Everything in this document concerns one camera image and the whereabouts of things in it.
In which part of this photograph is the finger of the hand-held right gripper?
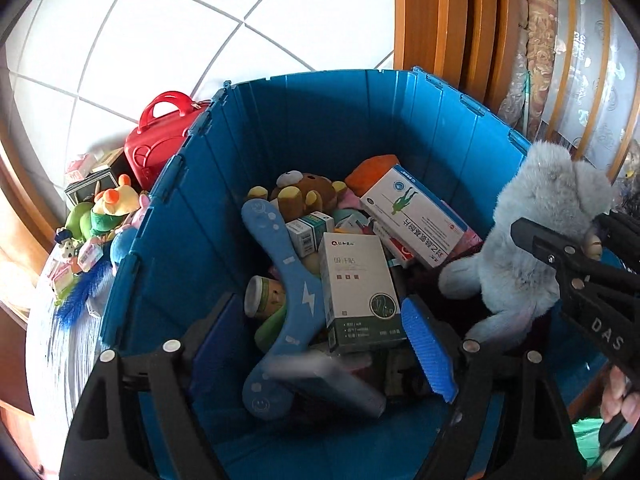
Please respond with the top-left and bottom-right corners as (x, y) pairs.
(595, 210), (640, 273)
(511, 217), (640, 376)

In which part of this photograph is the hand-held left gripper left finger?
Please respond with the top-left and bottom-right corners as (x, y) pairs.
(60, 292), (246, 480)

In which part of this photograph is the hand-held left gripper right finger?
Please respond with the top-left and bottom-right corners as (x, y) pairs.
(401, 296), (586, 480)

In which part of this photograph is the grey plush toy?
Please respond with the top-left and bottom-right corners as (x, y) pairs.
(439, 141), (613, 353)

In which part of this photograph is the large green white box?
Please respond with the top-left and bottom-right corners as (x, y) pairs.
(318, 232), (407, 356)

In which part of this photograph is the small red white box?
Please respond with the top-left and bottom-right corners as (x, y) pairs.
(372, 222), (416, 268)

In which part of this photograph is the white box with green figure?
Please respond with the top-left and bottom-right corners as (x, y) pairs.
(360, 165), (483, 268)

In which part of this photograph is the small white teal box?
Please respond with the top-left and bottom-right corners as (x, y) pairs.
(286, 212), (335, 258)

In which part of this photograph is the blue plastic container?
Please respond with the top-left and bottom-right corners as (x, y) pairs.
(100, 67), (608, 480)

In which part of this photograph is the person's right hand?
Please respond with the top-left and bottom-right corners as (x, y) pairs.
(600, 365), (640, 413)

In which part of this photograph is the green plastic bag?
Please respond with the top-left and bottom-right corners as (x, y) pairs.
(572, 417), (608, 471)

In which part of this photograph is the green cloth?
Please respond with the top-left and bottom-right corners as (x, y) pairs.
(255, 305), (288, 356)

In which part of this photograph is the beige green bottle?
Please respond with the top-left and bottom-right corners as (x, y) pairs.
(244, 276), (288, 318)

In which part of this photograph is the blue foam boomerang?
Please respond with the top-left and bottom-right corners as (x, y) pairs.
(241, 199), (326, 421)

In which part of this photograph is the blue pig plush toy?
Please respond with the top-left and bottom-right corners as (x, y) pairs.
(110, 195), (151, 266)

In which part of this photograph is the blue bottle brush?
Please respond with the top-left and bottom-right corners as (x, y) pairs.
(55, 260), (113, 331)

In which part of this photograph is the colourful tissue packet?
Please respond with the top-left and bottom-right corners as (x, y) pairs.
(77, 237), (103, 268)

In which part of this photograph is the pink white tissue pack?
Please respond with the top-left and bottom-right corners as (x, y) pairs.
(50, 260), (76, 293)

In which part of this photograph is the brown bear plush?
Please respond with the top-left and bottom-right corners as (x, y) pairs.
(247, 171), (348, 223)

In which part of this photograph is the yellow green duck plush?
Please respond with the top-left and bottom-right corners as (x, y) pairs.
(90, 174), (141, 233)

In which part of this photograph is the wooden slatted partition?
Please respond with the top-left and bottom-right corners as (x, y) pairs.
(550, 0), (640, 171)

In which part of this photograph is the orange plush toy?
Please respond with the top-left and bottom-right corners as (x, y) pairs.
(345, 155), (398, 196)

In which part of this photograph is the green plush toy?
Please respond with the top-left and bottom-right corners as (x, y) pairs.
(65, 202), (93, 241)

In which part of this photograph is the dark green box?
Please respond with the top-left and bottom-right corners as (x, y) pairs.
(65, 170), (118, 206)

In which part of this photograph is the red plastic handbag case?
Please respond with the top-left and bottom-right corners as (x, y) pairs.
(124, 91), (213, 188)

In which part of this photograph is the beige flat box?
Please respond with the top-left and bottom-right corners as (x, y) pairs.
(92, 150), (123, 171)

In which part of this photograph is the patterned rolled rug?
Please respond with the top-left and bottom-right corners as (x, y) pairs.
(500, 0), (561, 136)

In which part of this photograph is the pink packet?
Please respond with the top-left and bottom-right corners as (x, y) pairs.
(65, 155), (96, 183)

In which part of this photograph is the white dog plush keychain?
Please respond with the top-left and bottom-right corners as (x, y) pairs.
(55, 227), (83, 261)

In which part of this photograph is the wooden frame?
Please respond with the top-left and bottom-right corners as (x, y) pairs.
(395, 0), (526, 111)

